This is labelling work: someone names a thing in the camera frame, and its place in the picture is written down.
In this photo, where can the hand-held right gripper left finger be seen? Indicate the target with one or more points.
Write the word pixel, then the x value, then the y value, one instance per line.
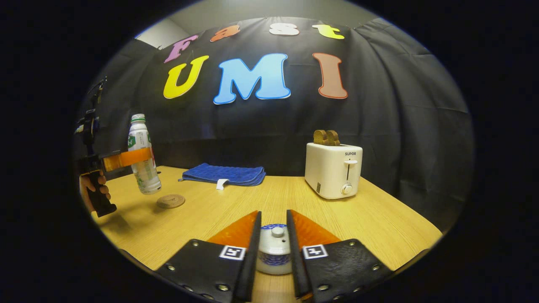
pixel 252 265

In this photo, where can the round brown coaster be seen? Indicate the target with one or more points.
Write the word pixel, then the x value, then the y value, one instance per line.
pixel 171 201

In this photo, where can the white toaster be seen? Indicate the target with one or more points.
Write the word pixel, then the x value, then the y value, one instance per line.
pixel 330 170

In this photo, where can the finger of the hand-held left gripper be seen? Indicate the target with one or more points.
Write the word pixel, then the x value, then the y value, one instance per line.
pixel 126 159

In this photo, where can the black backdrop cloth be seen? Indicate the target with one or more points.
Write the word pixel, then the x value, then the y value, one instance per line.
pixel 400 126

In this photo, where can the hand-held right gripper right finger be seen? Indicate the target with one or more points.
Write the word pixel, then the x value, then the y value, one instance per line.
pixel 297 265

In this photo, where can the white green-label water bottle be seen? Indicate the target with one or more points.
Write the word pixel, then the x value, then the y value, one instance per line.
pixel 145 176

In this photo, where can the blue folded towel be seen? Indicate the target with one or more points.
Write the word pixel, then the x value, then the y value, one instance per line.
pixel 227 173

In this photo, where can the white blue-patterned teacup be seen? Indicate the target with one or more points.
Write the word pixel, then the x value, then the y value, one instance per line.
pixel 273 267

